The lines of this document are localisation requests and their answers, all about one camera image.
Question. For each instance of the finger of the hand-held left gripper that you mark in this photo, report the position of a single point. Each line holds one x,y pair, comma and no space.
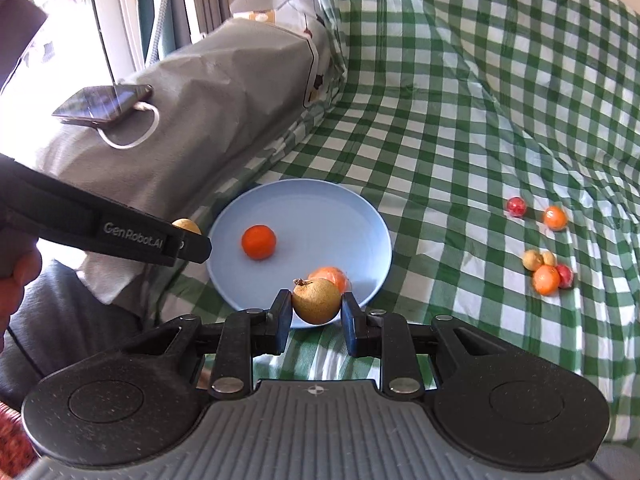
192,251

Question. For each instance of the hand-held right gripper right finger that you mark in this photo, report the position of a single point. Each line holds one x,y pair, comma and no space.
350,321

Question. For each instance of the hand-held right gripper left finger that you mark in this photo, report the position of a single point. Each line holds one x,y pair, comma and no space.
283,312

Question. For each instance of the small brown fruit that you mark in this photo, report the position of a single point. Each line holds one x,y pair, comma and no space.
550,258
186,225
315,304
532,260

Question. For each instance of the plastic-wrapped orange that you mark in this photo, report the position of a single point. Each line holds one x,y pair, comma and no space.
555,218
332,275

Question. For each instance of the bare mandarin orange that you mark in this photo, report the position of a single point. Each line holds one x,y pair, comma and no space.
546,280
258,241

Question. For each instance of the light blue plate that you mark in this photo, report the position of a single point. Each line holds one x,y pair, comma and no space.
310,215

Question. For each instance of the small red fruit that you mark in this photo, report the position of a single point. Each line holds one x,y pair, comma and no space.
566,276
516,207

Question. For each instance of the person's left hand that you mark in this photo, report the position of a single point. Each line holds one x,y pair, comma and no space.
27,267

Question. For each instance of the person's jeans leg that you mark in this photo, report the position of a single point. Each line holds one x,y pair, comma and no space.
75,320

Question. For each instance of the black smartphone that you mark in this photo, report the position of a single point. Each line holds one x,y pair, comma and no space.
100,103

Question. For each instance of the grey fabric cover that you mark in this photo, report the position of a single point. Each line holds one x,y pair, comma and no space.
200,110

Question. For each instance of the grey-brown panel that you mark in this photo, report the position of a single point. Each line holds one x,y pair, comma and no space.
20,15

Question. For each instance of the red patterned cloth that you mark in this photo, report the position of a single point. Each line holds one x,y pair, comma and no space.
12,435

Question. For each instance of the green checked cloth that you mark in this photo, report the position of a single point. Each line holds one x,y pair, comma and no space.
450,110

